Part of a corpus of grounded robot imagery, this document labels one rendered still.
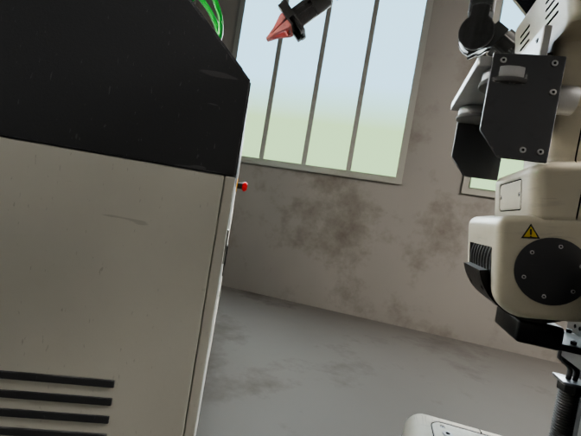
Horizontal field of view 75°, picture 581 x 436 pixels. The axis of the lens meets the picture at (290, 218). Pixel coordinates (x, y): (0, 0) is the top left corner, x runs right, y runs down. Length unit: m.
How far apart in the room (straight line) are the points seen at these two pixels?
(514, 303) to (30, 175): 0.78
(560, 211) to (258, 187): 2.62
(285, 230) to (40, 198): 2.48
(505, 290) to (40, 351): 0.74
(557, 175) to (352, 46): 2.64
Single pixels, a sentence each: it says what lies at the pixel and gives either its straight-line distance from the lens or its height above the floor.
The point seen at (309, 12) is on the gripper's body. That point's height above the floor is 1.29.
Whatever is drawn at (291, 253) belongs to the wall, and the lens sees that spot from 3.04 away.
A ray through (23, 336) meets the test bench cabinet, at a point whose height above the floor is 0.49.
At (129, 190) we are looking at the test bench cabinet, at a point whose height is 0.74.
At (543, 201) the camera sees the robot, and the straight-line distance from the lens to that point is 0.70.
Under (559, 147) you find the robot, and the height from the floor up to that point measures 0.92.
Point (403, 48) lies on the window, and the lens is 3.19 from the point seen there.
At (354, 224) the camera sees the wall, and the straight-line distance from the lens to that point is 2.95.
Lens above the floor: 0.76
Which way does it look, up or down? 2 degrees down
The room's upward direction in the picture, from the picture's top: 9 degrees clockwise
